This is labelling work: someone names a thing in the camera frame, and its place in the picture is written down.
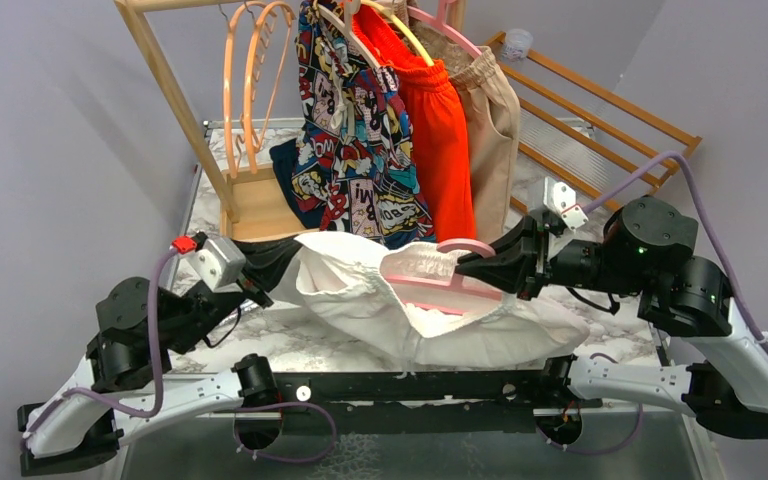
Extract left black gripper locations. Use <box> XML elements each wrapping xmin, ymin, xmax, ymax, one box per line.
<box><xmin>165</xmin><ymin>236</ymin><xmax>307</xmax><ymax>356</ymax></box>

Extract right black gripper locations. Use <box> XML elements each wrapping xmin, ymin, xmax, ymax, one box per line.
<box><xmin>456</xmin><ymin>215</ymin><xmax>650</xmax><ymax>301</ymax></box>

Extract white shorts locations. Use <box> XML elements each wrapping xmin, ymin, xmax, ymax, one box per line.
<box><xmin>270</xmin><ymin>231</ymin><xmax>590</xmax><ymax>369</ymax></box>

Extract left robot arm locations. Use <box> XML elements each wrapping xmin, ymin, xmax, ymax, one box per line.
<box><xmin>17</xmin><ymin>233</ymin><xmax>300</xmax><ymax>477</ymax></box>

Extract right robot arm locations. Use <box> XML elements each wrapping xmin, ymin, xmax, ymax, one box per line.
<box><xmin>456</xmin><ymin>196</ymin><xmax>768</xmax><ymax>440</ymax></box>

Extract orange hanger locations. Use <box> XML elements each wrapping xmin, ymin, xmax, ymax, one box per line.
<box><xmin>222</xmin><ymin>1</ymin><xmax>268</xmax><ymax>179</ymax></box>
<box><xmin>241</xmin><ymin>1</ymin><xmax>296</xmax><ymax>174</ymax></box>

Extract comic print shorts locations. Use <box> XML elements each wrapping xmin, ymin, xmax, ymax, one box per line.
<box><xmin>276</xmin><ymin>1</ymin><xmax>436</xmax><ymax>249</ymax></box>

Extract beige shorts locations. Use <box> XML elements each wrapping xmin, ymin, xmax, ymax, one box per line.
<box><xmin>409</xmin><ymin>19</ymin><xmax>520</xmax><ymax>243</ymax></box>

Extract orange shorts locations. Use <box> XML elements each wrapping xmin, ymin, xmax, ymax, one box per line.
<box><xmin>352</xmin><ymin>4</ymin><xmax>477</xmax><ymax>242</ymax></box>

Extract pink hanger with beige shorts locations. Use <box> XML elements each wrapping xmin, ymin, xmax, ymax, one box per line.
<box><xmin>407</xmin><ymin>0</ymin><xmax>481</xmax><ymax>58</ymax></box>

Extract wooden hanger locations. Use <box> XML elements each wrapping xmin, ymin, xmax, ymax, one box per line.
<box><xmin>312</xmin><ymin>0</ymin><xmax>380</xmax><ymax>69</ymax></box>

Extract yellow hanger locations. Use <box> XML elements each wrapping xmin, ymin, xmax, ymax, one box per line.
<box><xmin>361</xmin><ymin>0</ymin><xmax>435</xmax><ymax>67</ymax></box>

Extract wooden clothes rack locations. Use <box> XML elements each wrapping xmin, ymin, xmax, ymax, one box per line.
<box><xmin>114</xmin><ymin>0</ymin><xmax>468</xmax><ymax>243</ymax></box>

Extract wooden slatted rack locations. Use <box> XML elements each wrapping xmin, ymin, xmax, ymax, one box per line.
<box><xmin>501</xmin><ymin>50</ymin><xmax>702</xmax><ymax>198</ymax></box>

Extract clear plastic cup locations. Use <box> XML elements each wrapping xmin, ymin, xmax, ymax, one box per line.
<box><xmin>500</xmin><ymin>28</ymin><xmax>534</xmax><ymax>62</ymax></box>

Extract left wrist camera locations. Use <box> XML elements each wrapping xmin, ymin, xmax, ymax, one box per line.
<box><xmin>184</xmin><ymin>237</ymin><xmax>246</xmax><ymax>293</ymax></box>

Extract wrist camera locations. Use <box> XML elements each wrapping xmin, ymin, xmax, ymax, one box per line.
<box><xmin>534</xmin><ymin>177</ymin><xmax>588</xmax><ymax>231</ymax></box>
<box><xmin>184</xmin><ymin>237</ymin><xmax>246</xmax><ymax>293</ymax></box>

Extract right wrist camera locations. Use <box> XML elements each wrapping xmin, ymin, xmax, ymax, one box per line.
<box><xmin>534</xmin><ymin>177</ymin><xmax>588</xmax><ymax>231</ymax></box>

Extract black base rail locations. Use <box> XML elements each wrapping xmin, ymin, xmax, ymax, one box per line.
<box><xmin>224</xmin><ymin>369</ymin><xmax>587</xmax><ymax>452</ymax></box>

